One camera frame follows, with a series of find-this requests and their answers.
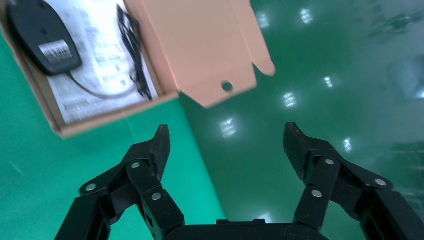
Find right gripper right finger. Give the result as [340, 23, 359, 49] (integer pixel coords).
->
[283, 121, 424, 240]

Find black data cable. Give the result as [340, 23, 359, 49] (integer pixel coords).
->
[115, 3, 154, 101]

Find white printed instruction sheet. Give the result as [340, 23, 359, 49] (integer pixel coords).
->
[44, 0, 159, 126]

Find green table cloth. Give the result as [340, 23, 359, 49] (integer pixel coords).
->
[0, 33, 226, 240]

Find open cardboard box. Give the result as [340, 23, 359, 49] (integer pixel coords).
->
[0, 0, 276, 139]

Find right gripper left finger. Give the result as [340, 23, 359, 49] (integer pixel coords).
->
[54, 124, 186, 240]

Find black wired mouse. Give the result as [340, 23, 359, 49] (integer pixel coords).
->
[7, 0, 140, 100]

